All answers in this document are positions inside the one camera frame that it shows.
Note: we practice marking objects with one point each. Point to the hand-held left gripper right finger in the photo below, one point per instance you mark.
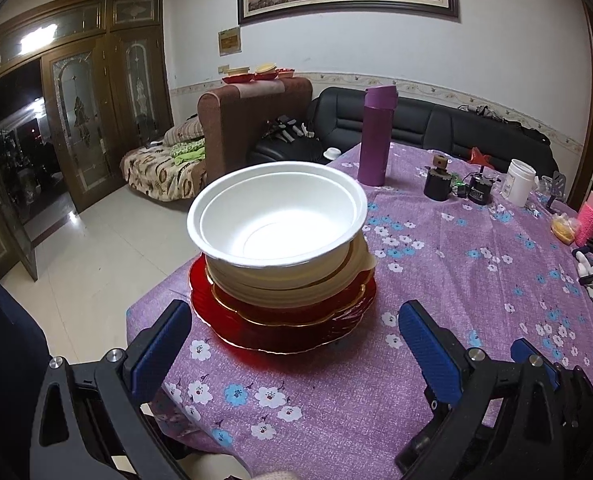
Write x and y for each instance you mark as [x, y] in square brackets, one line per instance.
[426, 350]

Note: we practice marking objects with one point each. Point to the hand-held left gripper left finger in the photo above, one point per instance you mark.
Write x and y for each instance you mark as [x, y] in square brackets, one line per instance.
[161, 350]

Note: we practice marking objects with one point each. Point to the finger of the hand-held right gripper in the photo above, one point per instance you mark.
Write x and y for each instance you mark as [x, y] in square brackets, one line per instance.
[551, 374]

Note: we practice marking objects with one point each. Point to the red plate with gold lettering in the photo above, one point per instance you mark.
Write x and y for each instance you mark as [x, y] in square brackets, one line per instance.
[276, 339]

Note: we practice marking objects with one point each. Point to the large white foam bowl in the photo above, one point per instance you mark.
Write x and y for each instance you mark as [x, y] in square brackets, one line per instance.
[194, 220]

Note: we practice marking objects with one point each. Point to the red plate with gold rim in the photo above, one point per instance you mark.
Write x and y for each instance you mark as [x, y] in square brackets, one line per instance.
[296, 314]

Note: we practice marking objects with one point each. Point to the purple floral tablecloth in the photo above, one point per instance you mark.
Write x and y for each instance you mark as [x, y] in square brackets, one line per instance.
[451, 280]

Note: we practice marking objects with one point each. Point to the white glove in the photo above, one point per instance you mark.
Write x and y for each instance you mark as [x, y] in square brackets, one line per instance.
[584, 262]

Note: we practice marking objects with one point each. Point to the bag of yellow food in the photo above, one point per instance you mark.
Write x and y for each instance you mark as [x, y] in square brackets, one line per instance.
[562, 227]

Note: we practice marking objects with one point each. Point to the dark blue clothing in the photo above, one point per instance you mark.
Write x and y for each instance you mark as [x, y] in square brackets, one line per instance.
[1, 360]

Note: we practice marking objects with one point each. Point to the black round jar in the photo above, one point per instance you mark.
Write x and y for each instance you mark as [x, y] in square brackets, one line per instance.
[479, 191]

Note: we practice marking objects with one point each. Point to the black cylinder with wooden knob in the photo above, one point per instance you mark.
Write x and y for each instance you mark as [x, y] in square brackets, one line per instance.
[437, 182]

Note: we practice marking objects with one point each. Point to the floral patterned blanket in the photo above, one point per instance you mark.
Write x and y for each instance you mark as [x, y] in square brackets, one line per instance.
[151, 175]

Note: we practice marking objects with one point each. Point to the white plastic jar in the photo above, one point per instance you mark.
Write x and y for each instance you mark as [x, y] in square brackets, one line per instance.
[519, 182]

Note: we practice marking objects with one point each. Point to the green cloth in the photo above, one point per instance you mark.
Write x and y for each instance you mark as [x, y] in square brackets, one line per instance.
[189, 151]

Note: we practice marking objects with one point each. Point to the red cloth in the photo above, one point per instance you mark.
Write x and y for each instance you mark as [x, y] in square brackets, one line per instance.
[479, 156]

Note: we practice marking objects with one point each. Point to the white teacup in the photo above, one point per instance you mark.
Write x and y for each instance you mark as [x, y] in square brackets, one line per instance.
[332, 153]

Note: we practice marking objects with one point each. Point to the purple thermos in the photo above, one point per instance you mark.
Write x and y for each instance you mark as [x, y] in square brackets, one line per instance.
[376, 135]

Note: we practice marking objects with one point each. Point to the black leather sofa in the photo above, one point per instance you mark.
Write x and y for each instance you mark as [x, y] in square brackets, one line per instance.
[416, 120]

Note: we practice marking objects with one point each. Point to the brown armchair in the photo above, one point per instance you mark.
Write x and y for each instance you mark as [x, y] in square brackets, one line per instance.
[246, 115]

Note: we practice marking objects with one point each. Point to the wooden glass doors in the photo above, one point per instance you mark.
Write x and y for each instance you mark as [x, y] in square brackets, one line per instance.
[76, 110]

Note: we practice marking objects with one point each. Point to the small beige bowl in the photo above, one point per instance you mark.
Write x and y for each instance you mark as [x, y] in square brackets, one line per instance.
[265, 66]
[237, 71]

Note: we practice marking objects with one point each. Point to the wall plaque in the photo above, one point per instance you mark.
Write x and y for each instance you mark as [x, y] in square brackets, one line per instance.
[229, 40]

